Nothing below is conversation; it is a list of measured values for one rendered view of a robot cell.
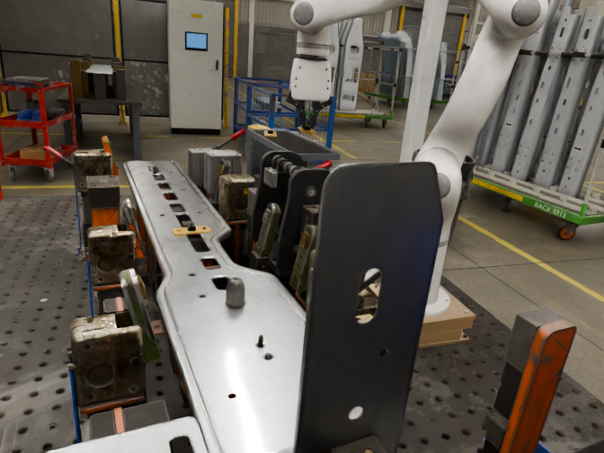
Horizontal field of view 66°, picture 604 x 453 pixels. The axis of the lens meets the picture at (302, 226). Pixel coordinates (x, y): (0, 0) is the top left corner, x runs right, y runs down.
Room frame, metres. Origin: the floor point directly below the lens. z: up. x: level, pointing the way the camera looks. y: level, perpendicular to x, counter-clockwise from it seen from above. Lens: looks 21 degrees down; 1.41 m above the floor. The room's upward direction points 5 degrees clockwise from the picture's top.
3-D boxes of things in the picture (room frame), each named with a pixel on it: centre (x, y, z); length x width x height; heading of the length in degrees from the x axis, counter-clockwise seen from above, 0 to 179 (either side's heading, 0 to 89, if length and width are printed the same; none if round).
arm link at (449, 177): (1.13, -0.32, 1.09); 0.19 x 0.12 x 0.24; 167
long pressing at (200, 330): (1.01, 0.27, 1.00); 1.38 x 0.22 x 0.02; 27
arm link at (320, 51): (1.23, 0.01, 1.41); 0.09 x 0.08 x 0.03; 101
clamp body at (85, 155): (1.43, 0.68, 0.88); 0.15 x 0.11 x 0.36; 117
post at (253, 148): (1.58, 0.17, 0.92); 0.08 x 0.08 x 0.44; 27
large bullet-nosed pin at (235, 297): (0.69, 0.10, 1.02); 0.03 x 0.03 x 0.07
